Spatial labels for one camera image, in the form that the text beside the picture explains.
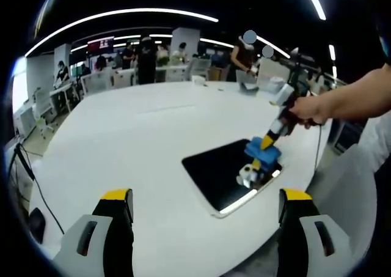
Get white partition panel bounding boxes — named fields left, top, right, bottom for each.
left=256, top=58, right=291, bottom=91

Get red wall screen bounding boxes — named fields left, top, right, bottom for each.
left=87, top=35, right=115, bottom=52

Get person's white shirt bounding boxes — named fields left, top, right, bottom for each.
left=359, top=113, right=391, bottom=174

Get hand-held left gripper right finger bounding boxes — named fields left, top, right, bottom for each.
left=277, top=188, right=359, bottom=277

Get black oval device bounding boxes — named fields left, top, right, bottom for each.
left=28, top=207, right=46, bottom=244

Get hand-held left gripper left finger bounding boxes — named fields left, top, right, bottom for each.
left=52, top=187, right=136, bottom=277

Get person's right hand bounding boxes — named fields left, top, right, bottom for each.
left=288, top=94, right=330, bottom=128

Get black tripod stand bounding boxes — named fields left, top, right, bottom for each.
left=8, top=142, right=36, bottom=180

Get white desk partition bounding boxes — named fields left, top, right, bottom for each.
left=81, top=70, right=112, bottom=96

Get blue sponge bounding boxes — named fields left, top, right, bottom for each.
left=243, top=136, right=282, bottom=167

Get black stand with lamp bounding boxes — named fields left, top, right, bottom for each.
left=287, top=46, right=311, bottom=91

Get white mesh chair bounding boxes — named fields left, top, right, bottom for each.
left=186, top=58, right=212, bottom=81

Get thin black cable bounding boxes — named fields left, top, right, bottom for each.
left=21, top=144, right=64, bottom=234

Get small grey box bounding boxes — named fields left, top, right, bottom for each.
left=239, top=81, right=260, bottom=96

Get long curved ceiling light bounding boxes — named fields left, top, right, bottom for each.
left=24, top=8, right=219, bottom=57

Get white desk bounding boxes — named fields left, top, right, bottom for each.
left=48, top=83, right=80, bottom=113

